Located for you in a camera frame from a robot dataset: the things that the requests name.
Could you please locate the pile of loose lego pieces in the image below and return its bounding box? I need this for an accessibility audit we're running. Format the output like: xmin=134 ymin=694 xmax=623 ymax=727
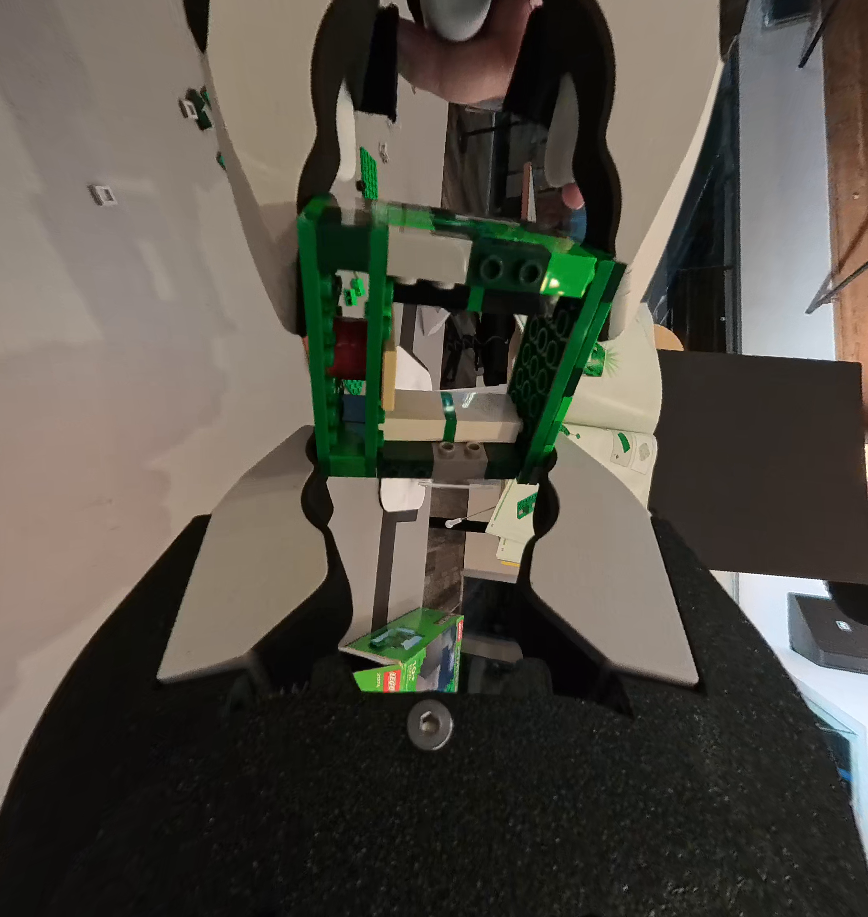
xmin=178 ymin=85 xmax=228 ymax=173

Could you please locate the hollow green lego block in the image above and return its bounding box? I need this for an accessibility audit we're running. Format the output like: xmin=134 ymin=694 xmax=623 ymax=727
xmin=295 ymin=192 xmax=630 ymax=482

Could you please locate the person's left hand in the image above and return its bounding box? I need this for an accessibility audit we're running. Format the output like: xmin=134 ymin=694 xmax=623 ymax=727
xmin=396 ymin=0 xmax=542 ymax=110

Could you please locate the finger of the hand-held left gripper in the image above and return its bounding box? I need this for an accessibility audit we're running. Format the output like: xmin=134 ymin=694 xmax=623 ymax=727
xmin=509 ymin=0 xmax=725 ymax=296
xmin=204 ymin=0 xmax=395 ymax=338

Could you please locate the black case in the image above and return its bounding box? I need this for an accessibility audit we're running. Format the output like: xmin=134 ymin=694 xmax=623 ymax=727
xmin=787 ymin=591 xmax=868 ymax=680

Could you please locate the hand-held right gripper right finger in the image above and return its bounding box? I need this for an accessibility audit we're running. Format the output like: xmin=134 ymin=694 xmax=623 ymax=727
xmin=518 ymin=433 xmax=700 ymax=692

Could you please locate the white mounting plate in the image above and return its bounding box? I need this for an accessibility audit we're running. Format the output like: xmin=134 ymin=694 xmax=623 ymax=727
xmin=378 ymin=479 xmax=428 ymax=514

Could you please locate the black flat panel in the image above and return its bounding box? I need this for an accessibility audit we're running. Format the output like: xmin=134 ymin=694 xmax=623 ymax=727
xmin=649 ymin=350 xmax=868 ymax=587

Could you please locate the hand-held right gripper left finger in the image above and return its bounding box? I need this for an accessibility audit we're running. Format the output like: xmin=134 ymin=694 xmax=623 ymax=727
xmin=156 ymin=425 xmax=352 ymax=685

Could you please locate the green cardboard lego box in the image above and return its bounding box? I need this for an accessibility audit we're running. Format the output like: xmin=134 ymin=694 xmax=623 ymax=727
xmin=339 ymin=608 xmax=467 ymax=694

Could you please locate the white instruction booklet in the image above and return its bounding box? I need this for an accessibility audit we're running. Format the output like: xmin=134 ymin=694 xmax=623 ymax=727
xmin=487 ymin=304 xmax=667 ymax=570

